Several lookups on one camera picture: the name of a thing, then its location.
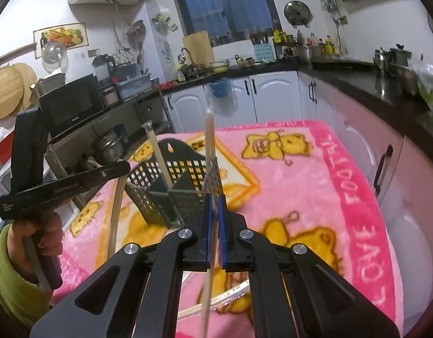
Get stacked steel pots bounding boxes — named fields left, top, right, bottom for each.
left=91, top=124, right=129, bottom=164

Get beige patterned canister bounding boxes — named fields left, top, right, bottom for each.
left=103, top=86, right=119, bottom=106

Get plastic-wrapped chopstick pair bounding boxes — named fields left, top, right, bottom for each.
left=106, top=176, right=128, bottom=259
left=142, top=120, right=175, bottom=192
left=200, top=109, right=217, bottom=330

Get food wall poster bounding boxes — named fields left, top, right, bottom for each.
left=33, top=22, right=86, bottom=60

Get pink printed blanket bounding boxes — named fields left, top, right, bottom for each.
left=54, top=120, right=396, bottom=338

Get hanging kitchen tools bundle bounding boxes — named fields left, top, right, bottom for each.
left=320, top=0, right=344, bottom=25

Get steel pot lid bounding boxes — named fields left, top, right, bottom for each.
left=284, top=1, right=313, bottom=29

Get blue hanging bin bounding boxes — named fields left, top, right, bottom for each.
left=209, top=78, right=233, bottom=98

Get blue-grey storage box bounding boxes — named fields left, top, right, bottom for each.
left=116, top=77, right=151, bottom=101

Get bunch of wooden chopsticks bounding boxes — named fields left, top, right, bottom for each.
left=176, top=278, right=254, bottom=323

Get clear glass dome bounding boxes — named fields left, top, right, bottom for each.
left=41, top=41, right=68, bottom=74

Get steel mixing bowl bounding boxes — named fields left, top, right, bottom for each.
left=392, top=65, right=421, bottom=95

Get wooden cutting board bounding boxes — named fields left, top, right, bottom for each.
left=183, top=30, right=215, bottom=66

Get hanging metal strainer pan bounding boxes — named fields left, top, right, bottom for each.
left=126, top=20, right=146, bottom=37

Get black microwave oven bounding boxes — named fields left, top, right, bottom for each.
left=38, top=75, right=106, bottom=138

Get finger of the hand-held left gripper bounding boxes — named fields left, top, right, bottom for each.
left=92, top=160, right=131, bottom=187

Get metal kitchen shelf rack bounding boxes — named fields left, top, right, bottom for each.
left=44, top=88, right=175, bottom=212

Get round wooden boards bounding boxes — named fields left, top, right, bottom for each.
left=0, top=61, right=39, bottom=119

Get grey plastic container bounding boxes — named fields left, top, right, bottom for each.
left=33, top=73, right=66, bottom=95

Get white base cabinets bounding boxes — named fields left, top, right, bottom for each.
left=162, top=70, right=338, bottom=138

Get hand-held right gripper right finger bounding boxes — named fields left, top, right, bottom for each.
left=218, top=194, right=402, bottom=338

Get dark framed window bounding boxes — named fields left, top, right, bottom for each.
left=169, top=0, right=285, bottom=48

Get light blue knife block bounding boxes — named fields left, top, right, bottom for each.
left=253, top=44, right=276, bottom=62

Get small steel kettle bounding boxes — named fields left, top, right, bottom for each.
left=373, top=47, right=389, bottom=69

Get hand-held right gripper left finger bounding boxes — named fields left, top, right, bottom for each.
left=30, top=194, right=214, bottom=338

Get person's left hand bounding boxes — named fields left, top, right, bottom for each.
left=7, top=214, right=64, bottom=283

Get clear plastic bag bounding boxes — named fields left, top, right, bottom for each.
left=412, top=58, right=433, bottom=113

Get green plastic utensil holder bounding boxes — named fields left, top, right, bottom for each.
left=125, top=139, right=224, bottom=229

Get chrome sink faucet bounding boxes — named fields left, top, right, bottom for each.
left=177, top=47, right=194, bottom=66

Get person's left forearm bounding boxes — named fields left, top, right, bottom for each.
left=0, top=223, right=53, bottom=328

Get blender with dark base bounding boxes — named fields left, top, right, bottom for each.
left=92, top=54, right=116, bottom=81

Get row of spice jars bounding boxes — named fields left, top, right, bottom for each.
left=209, top=28, right=284, bottom=46

